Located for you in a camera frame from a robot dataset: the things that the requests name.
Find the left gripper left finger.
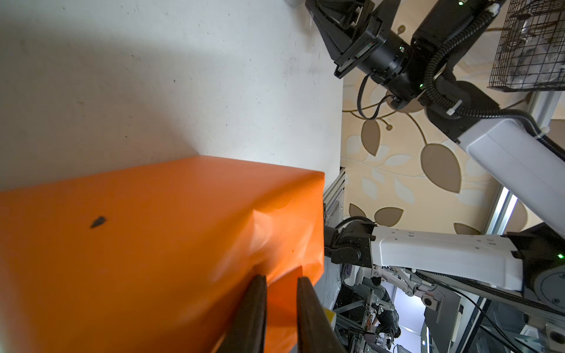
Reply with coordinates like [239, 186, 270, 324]
[217, 275, 268, 353]

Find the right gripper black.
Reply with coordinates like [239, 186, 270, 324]
[305, 1, 503, 109]

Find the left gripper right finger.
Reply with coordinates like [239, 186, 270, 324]
[297, 277, 345, 353]

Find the orange wrapping paper sheet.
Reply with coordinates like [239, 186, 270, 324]
[1, 157, 325, 352]

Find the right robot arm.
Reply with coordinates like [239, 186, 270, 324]
[305, 1, 564, 315]

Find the black wire basket right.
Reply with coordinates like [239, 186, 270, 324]
[489, 0, 564, 92]

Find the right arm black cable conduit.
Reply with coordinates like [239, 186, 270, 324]
[421, 8, 565, 162]

